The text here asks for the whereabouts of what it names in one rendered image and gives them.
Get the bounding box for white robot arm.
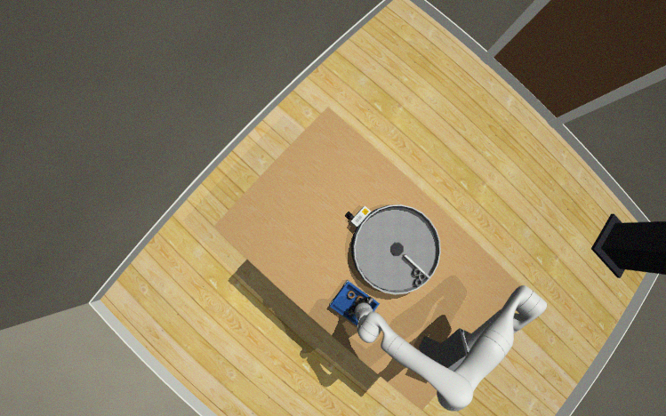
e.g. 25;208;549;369
355;285;547;412

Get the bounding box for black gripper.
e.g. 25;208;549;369
348;297;373;316

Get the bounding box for blue crate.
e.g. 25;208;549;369
330;279;380;326

